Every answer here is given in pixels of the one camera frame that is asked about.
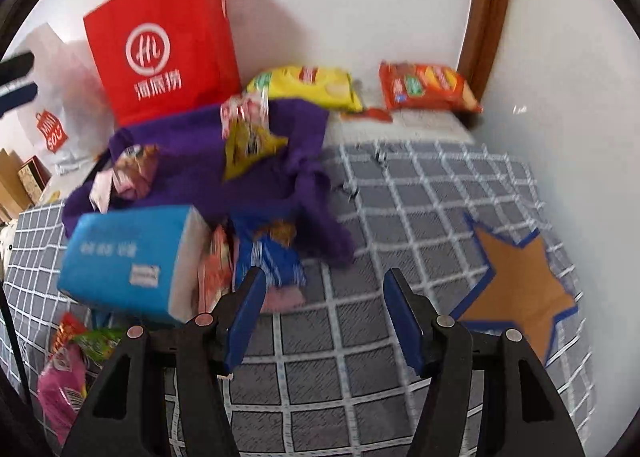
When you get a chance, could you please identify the small pink snack packet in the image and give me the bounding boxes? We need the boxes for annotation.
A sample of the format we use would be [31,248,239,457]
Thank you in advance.
[260,284,306,313]

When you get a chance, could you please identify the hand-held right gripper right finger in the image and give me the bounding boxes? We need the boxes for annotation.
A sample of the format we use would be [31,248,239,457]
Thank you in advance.
[382,268,586,457]

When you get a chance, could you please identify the large pink snack packet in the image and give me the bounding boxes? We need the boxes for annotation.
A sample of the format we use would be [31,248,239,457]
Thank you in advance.
[37,342,93,445]

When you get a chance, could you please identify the dark yellow snack packet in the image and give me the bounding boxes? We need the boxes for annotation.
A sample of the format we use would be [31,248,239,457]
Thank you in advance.
[223,118,290,182]

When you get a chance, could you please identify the black thin pole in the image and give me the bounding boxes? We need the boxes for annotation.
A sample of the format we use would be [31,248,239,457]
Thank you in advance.
[0,282,36,408]

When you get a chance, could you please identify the purple cloth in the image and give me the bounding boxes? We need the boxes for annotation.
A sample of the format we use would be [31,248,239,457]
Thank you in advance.
[62,100,356,268]

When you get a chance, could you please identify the patterned box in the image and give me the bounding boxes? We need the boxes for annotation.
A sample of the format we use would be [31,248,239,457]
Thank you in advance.
[17,157,53,205]

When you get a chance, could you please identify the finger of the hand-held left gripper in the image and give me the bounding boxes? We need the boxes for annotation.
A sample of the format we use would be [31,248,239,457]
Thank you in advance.
[0,84,40,117]
[0,52,35,84]

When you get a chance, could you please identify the red paper bag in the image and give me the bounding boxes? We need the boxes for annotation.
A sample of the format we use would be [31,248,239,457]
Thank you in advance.
[82,0,243,128]

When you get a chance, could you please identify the blue snack packet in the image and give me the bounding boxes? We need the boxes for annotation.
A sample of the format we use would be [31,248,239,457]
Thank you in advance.
[232,220,308,290]

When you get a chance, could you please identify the yellow chips bag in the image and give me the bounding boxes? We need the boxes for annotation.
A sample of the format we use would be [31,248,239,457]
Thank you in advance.
[246,66,363,113]

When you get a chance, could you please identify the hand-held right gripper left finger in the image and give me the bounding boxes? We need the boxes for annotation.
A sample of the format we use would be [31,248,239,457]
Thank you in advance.
[60,267,268,457]

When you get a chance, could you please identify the green snack packet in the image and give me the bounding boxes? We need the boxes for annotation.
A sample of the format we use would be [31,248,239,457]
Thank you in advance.
[75,327,127,363]

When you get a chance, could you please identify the white red snack packet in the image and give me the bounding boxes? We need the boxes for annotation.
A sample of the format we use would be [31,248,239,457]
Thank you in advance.
[220,92,272,137]

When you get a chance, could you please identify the blue tissue pack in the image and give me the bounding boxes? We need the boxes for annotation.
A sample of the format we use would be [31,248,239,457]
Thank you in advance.
[56,204,211,323]

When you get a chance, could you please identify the white plastic shopping bag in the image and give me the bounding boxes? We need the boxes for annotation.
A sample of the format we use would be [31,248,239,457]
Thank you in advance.
[10,22,118,168]

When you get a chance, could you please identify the printed bed sheet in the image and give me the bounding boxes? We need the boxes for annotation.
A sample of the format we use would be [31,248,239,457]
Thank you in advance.
[340,107,476,144]

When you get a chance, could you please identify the orange chips bag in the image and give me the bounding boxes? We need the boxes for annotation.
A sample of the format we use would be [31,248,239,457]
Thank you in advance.
[378,61,483,113]

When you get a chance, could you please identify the brown wooden door frame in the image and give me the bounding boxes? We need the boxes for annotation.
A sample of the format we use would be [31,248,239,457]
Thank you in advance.
[457,0,516,88]

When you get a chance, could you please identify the grey checkered blanket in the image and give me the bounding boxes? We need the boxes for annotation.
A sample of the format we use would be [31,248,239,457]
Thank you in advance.
[0,140,596,457]

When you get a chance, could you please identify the brown cardboard boxes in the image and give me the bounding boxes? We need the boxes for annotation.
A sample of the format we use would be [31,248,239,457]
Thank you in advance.
[0,147,31,223]

